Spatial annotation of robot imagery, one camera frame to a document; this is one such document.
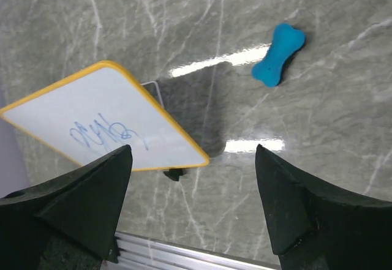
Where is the black whiteboard foot left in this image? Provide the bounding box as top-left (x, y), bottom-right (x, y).
top-left (163, 168), bottom-right (187, 182)

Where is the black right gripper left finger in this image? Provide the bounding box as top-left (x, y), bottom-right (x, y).
top-left (1, 145), bottom-right (132, 269)

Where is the yellow framed whiteboard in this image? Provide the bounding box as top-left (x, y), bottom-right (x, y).
top-left (1, 61), bottom-right (209, 171)

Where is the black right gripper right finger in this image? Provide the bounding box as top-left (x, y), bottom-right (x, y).
top-left (255, 145), bottom-right (391, 269)

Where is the aluminium front rail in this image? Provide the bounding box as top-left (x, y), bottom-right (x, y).
top-left (102, 232), bottom-right (281, 269)

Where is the blue bone-shaped eraser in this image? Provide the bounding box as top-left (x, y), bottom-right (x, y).
top-left (251, 23), bottom-right (306, 88)

